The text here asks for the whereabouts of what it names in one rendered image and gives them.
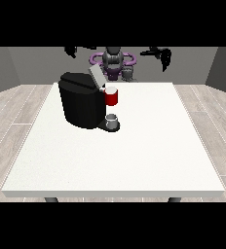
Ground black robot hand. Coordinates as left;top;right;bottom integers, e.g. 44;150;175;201
139;47;172;73
63;47;78;59

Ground pale grey machine lid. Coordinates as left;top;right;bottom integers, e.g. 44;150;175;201
88;63;106;89

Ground small grey coffee pod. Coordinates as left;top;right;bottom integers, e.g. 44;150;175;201
121;66;134;83

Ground black coffee machine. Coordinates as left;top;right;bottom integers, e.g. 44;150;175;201
57;71;121;132

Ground red pod holder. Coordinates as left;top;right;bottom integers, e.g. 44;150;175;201
103;86;120;107

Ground grey robot trunk, purple rings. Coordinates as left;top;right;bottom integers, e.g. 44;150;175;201
89;47;138;82

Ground small grey cup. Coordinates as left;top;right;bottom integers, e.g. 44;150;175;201
104;113;119;129

